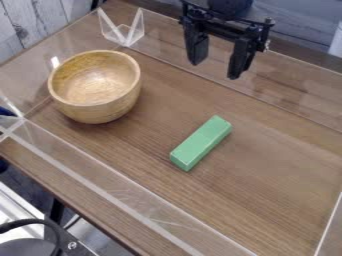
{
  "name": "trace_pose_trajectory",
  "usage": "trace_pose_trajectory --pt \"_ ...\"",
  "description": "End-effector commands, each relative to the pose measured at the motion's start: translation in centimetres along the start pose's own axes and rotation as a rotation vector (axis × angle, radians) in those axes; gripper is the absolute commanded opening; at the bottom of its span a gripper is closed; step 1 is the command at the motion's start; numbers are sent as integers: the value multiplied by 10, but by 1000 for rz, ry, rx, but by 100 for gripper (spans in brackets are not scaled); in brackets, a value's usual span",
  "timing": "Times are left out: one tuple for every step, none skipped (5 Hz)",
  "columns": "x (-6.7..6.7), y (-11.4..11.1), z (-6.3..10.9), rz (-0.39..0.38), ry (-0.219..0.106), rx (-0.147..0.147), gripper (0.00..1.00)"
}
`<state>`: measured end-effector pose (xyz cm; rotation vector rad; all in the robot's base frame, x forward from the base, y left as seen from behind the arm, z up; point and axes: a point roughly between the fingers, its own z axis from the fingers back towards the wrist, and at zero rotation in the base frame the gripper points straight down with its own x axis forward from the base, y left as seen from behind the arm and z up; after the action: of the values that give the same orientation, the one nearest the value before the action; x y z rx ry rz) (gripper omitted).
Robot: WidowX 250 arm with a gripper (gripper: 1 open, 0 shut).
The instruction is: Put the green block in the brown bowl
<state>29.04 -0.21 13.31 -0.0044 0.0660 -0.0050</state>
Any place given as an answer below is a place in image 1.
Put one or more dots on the grey metal bracket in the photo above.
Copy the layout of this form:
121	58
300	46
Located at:
72	246

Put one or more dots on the blue object at left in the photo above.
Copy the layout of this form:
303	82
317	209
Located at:
6	112

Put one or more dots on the light wooden bowl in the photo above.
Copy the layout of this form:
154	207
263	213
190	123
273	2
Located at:
96	86

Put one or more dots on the green rectangular block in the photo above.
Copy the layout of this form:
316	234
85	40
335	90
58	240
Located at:
200	143

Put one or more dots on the black table leg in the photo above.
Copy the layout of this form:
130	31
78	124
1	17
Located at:
57	211

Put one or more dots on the clear acrylic corner bracket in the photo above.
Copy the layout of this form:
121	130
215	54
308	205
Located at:
122	34

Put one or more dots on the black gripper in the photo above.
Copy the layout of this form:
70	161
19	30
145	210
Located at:
224	18

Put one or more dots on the clear acrylic front barrier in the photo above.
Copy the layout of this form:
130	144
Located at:
110	170

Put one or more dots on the white object at right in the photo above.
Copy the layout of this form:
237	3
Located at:
336	46

